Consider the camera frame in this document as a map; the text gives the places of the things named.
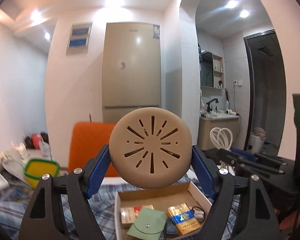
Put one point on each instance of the beige bag on table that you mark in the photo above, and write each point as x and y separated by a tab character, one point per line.
14	160

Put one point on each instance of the blue and gold cigarette pack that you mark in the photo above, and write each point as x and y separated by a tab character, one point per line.
183	218

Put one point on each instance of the black faucet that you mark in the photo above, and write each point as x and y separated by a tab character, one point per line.
209	104

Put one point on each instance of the white hair dryer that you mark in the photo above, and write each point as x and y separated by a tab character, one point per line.
231	112

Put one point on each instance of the blue tissue packet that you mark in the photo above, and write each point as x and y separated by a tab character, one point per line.
170	228

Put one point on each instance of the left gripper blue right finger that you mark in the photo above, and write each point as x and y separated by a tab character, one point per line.
255	217

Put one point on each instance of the beige three-door refrigerator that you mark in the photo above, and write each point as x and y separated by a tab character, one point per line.
139	84

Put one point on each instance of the beige bathroom vanity cabinet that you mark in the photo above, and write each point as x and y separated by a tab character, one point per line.
218	131

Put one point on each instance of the pink fridge magnet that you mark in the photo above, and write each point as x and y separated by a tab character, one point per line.
122	66

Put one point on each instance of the bathroom mirror cabinet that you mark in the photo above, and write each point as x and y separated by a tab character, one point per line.
211	69

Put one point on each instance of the grey wall electrical panel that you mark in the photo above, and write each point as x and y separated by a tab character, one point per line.
79	38

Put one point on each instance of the blue plaid shirt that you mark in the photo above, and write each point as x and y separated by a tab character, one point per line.
14	202

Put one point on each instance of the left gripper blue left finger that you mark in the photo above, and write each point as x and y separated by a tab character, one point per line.
44	217

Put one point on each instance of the green felt pouch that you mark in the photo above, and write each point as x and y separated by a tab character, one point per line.
149	224

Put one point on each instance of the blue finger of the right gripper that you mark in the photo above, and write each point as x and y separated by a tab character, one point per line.
260	158
237	161

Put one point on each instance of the red and gold cigarette pack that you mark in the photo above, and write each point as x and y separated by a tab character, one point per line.
130	214

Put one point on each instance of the person's right hand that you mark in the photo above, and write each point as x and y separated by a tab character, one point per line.
291	222

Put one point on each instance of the yellow bin with green rim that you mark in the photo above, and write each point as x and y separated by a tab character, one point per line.
35	168

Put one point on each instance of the beige round slotted disc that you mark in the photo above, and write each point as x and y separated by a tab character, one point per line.
151	148

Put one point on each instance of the open cardboard box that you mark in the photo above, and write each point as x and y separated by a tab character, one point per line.
160	199

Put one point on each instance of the bathroom waste bin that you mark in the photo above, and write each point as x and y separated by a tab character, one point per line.
257	138

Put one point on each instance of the orange quilted chair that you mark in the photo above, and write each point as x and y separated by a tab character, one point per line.
87	140

